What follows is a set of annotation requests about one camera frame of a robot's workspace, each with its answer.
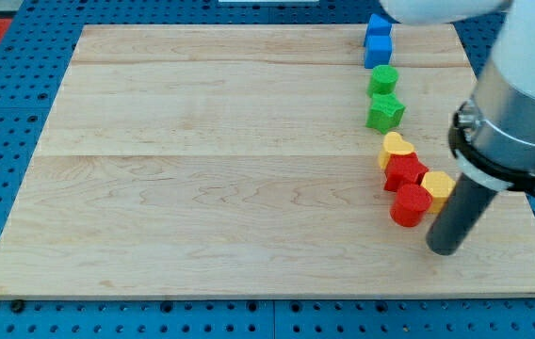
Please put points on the red cylinder block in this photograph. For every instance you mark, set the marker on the red cylinder block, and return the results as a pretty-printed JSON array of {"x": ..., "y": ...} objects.
[{"x": 410, "y": 205}]

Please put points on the light wooden board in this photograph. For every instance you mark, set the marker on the light wooden board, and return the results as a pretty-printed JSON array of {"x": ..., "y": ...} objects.
[{"x": 231, "y": 162}]

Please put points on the blue cube block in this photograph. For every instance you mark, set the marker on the blue cube block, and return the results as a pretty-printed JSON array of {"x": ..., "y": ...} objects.
[{"x": 378, "y": 51}]

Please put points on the red star block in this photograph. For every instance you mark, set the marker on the red star block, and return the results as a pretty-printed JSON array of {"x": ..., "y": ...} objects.
[{"x": 402, "y": 170}]

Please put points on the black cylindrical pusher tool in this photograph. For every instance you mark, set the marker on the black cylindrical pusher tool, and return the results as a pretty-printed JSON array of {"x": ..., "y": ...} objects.
[{"x": 462, "y": 210}]

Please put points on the green cylinder block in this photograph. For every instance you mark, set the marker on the green cylinder block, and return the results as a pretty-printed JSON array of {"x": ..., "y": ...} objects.
[{"x": 383, "y": 80}]

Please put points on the yellow heart block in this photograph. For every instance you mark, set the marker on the yellow heart block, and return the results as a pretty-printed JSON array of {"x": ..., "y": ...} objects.
[{"x": 393, "y": 144}]

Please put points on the yellow hexagon block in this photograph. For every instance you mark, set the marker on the yellow hexagon block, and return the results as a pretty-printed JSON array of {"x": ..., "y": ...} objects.
[{"x": 439, "y": 185}]

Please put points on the green star block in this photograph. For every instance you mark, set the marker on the green star block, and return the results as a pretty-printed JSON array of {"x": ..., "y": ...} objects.
[{"x": 385, "y": 112}]

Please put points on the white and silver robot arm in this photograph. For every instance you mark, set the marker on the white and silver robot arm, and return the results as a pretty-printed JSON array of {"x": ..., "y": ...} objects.
[{"x": 492, "y": 135}]

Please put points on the blue triangular block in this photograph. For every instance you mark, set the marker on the blue triangular block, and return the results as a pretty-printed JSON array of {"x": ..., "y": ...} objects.
[{"x": 377, "y": 26}]

